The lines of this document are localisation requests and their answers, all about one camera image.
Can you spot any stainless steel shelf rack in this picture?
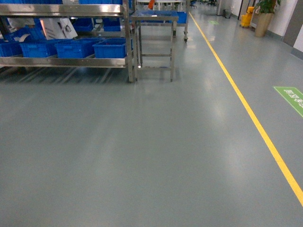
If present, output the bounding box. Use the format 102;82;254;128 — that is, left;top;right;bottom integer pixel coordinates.
0;0;136;82

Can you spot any small stainless steel table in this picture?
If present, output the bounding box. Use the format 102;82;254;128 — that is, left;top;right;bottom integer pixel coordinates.
131;10;178;81

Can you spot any yellow mop bucket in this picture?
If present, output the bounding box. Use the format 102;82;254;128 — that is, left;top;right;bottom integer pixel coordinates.
240;7;254;27

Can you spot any tan planter with plant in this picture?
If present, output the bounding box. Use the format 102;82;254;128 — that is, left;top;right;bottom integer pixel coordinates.
255;0;281;38

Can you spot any blue crate left front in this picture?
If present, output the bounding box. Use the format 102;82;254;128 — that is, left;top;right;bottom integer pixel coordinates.
93;38;127;59

